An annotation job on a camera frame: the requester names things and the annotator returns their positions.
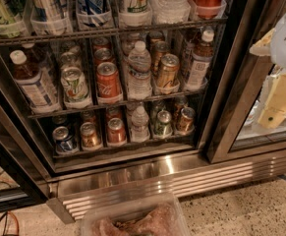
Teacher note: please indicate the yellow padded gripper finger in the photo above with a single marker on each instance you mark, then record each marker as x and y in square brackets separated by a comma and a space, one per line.
[271, 110]

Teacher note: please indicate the clear water bottle shelf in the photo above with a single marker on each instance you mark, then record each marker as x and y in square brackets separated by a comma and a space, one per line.
[139, 73]

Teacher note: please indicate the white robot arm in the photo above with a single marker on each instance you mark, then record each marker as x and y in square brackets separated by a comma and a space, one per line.
[271, 111]

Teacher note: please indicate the right fridge glass door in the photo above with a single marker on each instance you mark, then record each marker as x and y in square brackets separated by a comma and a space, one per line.
[244, 74]

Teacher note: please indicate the brown tea bottle right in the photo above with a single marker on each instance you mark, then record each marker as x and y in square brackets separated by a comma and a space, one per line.
[202, 55]

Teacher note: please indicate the brown tea bottle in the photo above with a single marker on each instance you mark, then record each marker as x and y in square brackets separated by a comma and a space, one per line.
[35, 83]
[202, 55]

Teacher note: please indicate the gold can middle shelf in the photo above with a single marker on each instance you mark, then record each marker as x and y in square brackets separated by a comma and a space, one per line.
[167, 72]

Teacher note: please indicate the green can bottom shelf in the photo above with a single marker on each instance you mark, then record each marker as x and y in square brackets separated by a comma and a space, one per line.
[162, 126]

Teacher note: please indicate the small water bottle bottom shelf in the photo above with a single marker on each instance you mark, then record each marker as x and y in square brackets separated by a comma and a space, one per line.
[139, 128]

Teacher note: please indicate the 7up bottle top shelf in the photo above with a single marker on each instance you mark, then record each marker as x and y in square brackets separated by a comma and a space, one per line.
[134, 13]

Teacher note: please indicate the red can bottom shelf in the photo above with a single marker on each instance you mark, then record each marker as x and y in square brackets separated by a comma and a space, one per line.
[116, 133]

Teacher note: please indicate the blue pepsi bottle top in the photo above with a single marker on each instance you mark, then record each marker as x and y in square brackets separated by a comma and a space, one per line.
[93, 14]

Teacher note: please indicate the steel fridge vent grille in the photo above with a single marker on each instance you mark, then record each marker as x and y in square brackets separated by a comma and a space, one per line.
[183, 175]

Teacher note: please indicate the brown tea bottle left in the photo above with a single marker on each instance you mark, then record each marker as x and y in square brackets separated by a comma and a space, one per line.
[35, 83]

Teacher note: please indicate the gold can bottom right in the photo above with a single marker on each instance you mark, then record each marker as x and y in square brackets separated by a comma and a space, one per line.
[185, 121]

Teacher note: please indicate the gold can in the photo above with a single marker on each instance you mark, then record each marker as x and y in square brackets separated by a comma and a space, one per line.
[90, 138]
[185, 121]

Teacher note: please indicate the red coca-cola can front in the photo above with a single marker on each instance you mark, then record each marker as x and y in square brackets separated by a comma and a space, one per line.
[109, 89]

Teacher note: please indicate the clear plastic bin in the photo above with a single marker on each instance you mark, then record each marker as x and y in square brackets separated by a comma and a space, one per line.
[158, 215]

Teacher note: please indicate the red can second row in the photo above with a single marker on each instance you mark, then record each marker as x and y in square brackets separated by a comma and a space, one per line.
[103, 55]

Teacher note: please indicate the gold can bottom left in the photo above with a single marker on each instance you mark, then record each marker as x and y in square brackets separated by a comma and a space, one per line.
[90, 138]

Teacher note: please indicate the white green 7up can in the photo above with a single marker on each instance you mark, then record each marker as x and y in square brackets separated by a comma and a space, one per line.
[76, 88]

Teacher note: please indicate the blue pepsi can bottom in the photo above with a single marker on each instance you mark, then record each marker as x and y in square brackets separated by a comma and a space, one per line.
[65, 142]

